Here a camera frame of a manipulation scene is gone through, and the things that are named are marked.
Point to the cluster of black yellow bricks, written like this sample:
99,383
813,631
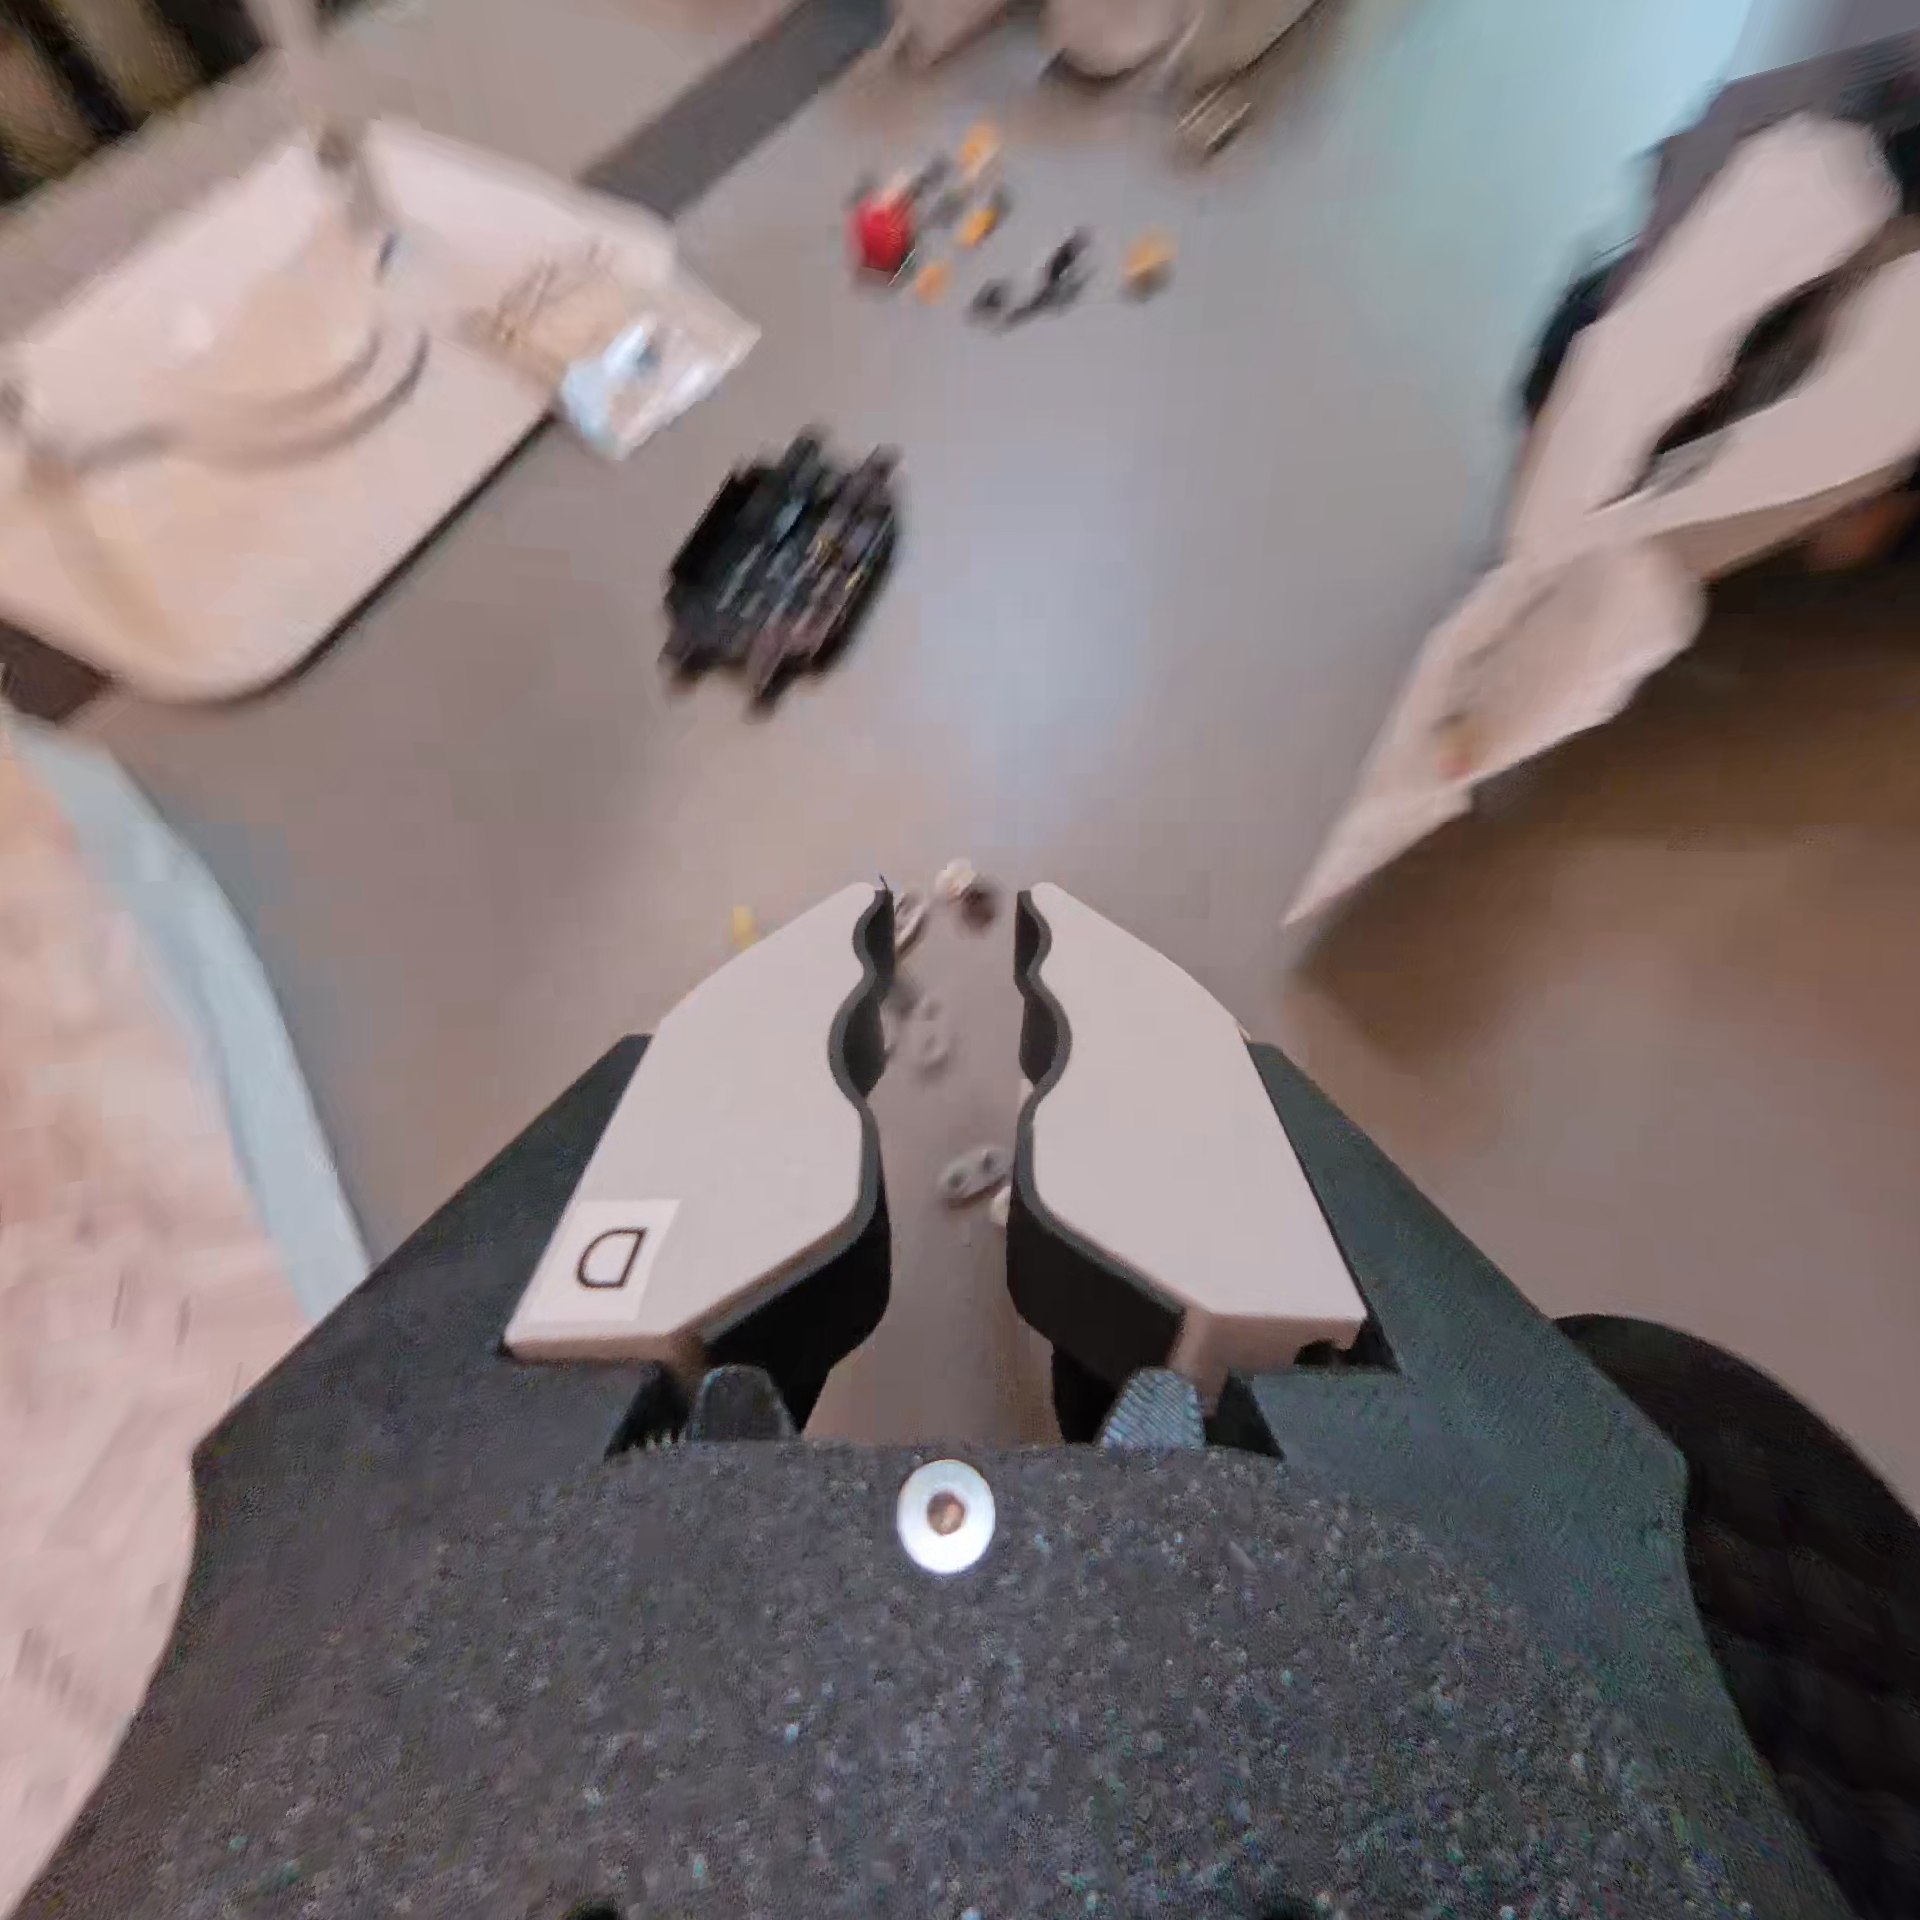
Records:
1036,284

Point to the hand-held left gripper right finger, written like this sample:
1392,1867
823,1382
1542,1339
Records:
1184,1170

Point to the black toy chassis plate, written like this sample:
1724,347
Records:
780,562

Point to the black honeycomb cushion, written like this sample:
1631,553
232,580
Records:
1815,1576

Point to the tan toy hair piece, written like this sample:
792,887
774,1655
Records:
1148,259

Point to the grey desk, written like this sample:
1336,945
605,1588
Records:
1125,600

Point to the red toy minifigure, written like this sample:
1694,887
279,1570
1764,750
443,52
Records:
884,235

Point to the cluster of grey tan bricks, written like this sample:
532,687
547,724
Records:
973,1174

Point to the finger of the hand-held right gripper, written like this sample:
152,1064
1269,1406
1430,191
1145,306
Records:
1664,299
1829,434

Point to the opened printed paper bag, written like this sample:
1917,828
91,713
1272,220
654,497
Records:
120,1200

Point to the small white paper bag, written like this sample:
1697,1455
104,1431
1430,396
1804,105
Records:
1529,660

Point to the yellow black sticker sheet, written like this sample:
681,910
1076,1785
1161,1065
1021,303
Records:
646,359

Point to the white book stand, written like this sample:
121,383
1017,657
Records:
195,495

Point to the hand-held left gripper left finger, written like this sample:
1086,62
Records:
704,1154

